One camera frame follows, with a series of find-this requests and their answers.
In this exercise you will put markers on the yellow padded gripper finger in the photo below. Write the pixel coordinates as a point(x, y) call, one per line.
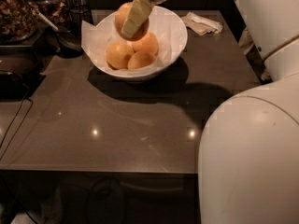
point(137, 21)

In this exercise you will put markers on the orange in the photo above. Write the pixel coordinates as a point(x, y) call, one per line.
point(119, 20)
point(148, 43)
point(118, 55)
point(141, 59)

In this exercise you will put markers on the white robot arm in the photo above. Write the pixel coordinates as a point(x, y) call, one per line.
point(248, 162)

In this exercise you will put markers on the white bowl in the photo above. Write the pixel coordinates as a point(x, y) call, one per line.
point(183, 36)

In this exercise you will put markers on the dark small bowl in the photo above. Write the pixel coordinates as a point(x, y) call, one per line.
point(69, 40)

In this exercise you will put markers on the white paper liner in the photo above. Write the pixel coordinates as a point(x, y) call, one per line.
point(162, 22)

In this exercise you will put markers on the folded beige napkin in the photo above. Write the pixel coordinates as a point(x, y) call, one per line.
point(201, 25)

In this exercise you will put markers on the large glass snack jar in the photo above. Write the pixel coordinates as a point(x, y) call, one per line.
point(17, 21)

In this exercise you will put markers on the black wire cup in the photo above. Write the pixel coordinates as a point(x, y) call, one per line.
point(81, 13)

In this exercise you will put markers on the white scoop handle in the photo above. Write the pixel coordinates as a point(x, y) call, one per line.
point(48, 22)

